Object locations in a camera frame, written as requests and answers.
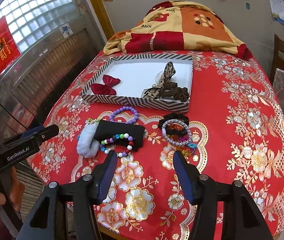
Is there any colourful bead hair tie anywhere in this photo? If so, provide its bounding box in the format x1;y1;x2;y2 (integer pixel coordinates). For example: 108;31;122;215
168;134;199;158

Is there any wall calendar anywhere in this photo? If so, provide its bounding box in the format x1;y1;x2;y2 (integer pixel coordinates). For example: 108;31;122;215
269;0;284;25

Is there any red velvet bow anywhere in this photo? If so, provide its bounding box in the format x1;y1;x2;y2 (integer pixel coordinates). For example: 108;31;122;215
90;75;121;95

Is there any dark brown scrunchie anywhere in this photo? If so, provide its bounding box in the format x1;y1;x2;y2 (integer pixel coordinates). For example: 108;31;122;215
159;81;189;102

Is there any glass block window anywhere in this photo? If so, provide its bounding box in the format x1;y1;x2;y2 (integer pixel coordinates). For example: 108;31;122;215
0;0;80;53

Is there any purple bead bracelet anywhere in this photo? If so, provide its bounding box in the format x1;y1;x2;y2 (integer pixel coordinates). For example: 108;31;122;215
108;106;140;125

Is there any white fluffy scrunchie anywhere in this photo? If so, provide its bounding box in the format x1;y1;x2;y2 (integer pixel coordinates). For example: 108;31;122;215
76;123;100;158

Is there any red yellow orange blanket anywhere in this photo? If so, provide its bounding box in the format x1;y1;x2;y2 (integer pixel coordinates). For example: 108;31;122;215
103;1;252;60

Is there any black scrunchie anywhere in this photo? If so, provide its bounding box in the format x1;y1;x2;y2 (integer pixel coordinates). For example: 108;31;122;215
158;113;190;137

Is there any leopard print hair bow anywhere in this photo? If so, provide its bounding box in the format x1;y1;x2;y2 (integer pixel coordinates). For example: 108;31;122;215
142;61;176;99

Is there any striped white tray box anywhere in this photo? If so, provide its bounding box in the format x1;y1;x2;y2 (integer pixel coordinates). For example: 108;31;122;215
81;53;193;113

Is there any black fabric pouch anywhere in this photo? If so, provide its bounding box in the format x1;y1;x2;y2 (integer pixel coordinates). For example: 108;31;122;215
94;120;145;152

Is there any multicolour round bead bracelet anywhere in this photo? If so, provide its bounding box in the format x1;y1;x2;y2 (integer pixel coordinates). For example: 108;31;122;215
99;133;135;158

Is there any red floral tablecloth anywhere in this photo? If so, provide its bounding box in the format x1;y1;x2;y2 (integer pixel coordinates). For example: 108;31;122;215
26;49;284;240

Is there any silver woven bangle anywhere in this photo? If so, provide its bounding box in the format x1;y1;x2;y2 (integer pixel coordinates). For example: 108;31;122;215
161;119;192;147

